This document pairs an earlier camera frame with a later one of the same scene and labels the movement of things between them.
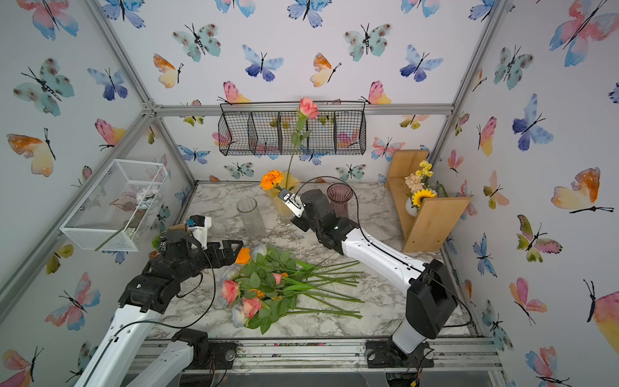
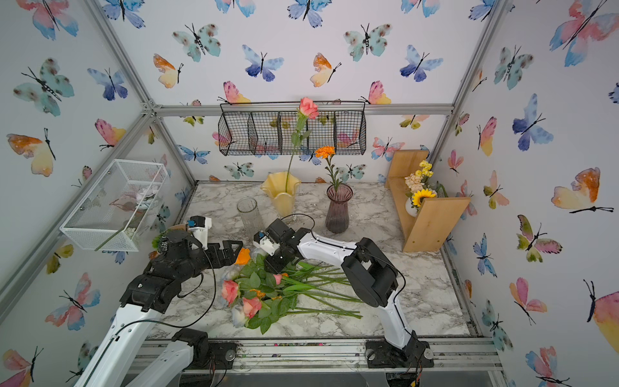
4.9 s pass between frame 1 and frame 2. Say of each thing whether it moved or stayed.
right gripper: moved
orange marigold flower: moved
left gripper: stayed
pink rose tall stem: stayed
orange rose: stayed
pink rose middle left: stayed
